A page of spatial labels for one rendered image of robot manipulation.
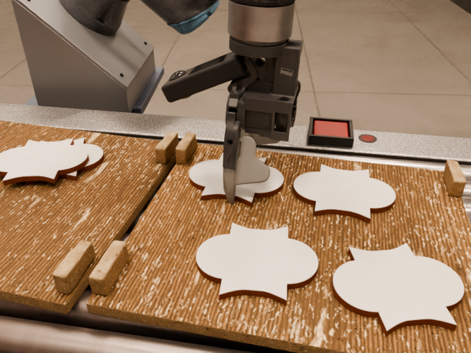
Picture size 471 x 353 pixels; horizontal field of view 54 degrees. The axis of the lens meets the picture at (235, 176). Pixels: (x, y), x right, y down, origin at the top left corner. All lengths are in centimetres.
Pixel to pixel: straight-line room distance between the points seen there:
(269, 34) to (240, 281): 27
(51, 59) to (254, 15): 60
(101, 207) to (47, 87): 48
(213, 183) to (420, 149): 38
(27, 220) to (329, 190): 39
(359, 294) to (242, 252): 13
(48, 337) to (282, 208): 31
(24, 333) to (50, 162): 28
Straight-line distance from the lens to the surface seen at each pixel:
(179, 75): 60
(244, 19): 53
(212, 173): 66
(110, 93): 102
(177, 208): 61
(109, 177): 69
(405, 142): 85
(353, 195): 63
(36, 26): 102
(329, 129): 83
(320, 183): 65
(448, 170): 71
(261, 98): 56
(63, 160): 72
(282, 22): 53
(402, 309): 50
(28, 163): 73
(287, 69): 55
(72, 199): 66
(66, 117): 95
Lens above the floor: 130
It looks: 33 degrees down
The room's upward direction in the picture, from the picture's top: straight up
